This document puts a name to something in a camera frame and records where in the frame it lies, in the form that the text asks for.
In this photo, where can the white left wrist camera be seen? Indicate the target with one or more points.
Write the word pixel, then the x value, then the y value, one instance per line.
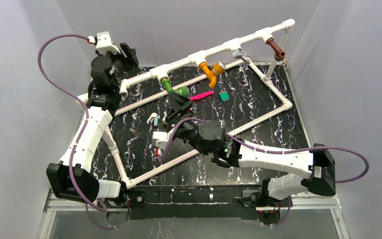
pixel 103 43

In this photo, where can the pink plastic strip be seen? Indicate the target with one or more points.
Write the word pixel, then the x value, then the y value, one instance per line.
pixel 201 96

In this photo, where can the green plastic faucet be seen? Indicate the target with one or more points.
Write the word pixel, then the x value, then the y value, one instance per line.
pixel 180 90

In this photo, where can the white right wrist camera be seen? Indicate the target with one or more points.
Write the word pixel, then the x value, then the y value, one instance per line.
pixel 159 141

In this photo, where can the white teal thread tape roll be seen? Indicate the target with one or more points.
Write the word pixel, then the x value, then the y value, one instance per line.
pixel 153 119

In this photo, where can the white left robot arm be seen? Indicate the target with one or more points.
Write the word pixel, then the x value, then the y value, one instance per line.
pixel 102 101

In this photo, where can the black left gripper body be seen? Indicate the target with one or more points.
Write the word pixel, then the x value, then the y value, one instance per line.
pixel 120 64

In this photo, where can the chrome metal faucet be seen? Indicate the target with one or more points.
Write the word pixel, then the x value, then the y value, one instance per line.
pixel 238 54

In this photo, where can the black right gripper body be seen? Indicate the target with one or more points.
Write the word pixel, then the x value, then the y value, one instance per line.
pixel 187 130

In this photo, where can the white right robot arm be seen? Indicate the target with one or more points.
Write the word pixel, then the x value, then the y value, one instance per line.
pixel 308 170

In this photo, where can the orange plastic faucet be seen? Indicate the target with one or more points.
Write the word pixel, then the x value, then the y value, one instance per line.
pixel 218 69

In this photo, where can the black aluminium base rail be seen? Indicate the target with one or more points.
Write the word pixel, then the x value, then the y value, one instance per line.
pixel 148 202

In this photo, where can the black marble table mat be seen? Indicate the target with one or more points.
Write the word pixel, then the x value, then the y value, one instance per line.
pixel 249 99

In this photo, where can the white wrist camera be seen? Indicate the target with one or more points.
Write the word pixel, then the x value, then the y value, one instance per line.
pixel 103 43
pixel 159 141

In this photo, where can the brown plastic faucet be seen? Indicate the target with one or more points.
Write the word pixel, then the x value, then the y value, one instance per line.
pixel 279 54

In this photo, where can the small green plastic piece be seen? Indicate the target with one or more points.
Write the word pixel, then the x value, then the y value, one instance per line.
pixel 224 96

